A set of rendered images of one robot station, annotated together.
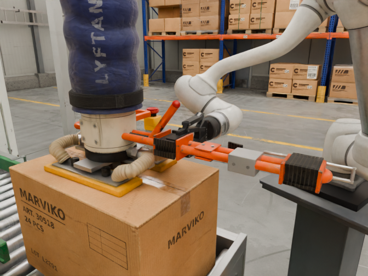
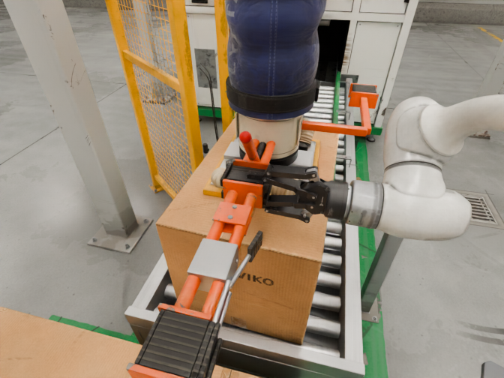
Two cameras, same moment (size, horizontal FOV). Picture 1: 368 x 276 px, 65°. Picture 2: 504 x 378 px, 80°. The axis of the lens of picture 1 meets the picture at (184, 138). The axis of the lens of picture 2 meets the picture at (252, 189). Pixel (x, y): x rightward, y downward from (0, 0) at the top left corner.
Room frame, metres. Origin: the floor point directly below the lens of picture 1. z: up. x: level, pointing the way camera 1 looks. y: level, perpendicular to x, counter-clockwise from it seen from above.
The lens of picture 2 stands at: (0.63, -0.46, 1.47)
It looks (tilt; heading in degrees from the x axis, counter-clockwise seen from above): 39 degrees down; 72
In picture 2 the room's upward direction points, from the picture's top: straight up
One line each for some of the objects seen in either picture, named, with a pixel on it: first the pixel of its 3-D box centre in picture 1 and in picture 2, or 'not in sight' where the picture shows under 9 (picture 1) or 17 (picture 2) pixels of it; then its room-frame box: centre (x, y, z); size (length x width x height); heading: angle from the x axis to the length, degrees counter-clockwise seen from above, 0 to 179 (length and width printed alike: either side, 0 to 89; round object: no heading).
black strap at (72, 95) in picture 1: (108, 95); (272, 87); (0.91, 0.24, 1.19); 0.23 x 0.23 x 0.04
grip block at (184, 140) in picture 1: (173, 143); (247, 182); (0.78, 0.03, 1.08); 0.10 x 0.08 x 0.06; 148
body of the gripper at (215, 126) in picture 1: (203, 130); (322, 197); (0.90, -0.06, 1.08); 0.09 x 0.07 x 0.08; 148
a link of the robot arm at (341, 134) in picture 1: (346, 144); not in sight; (1.17, -0.70, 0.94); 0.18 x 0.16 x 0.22; 10
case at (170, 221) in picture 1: (117, 218); (263, 215); (0.90, 0.24, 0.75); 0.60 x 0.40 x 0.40; 55
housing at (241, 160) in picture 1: (245, 161); (214, 265); (0.66, -0.15, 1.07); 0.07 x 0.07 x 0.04; 58
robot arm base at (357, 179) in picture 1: (335, 171); not in sight; (1.19, -0.68, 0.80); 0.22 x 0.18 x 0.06; 42
